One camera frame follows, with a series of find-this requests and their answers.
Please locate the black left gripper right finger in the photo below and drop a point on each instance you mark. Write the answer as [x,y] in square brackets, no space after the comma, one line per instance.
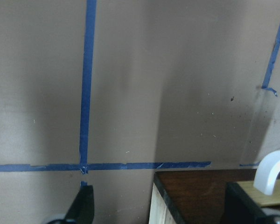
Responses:
[241,209]

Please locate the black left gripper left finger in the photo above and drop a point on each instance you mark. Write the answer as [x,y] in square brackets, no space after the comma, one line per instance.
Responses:
[81,210]

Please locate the light wooden drawer white handle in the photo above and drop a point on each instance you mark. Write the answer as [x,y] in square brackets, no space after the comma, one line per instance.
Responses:
[264,190]

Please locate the dark brown wooden cabinet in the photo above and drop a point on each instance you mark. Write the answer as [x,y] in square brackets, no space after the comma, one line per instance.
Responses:
[193,197]

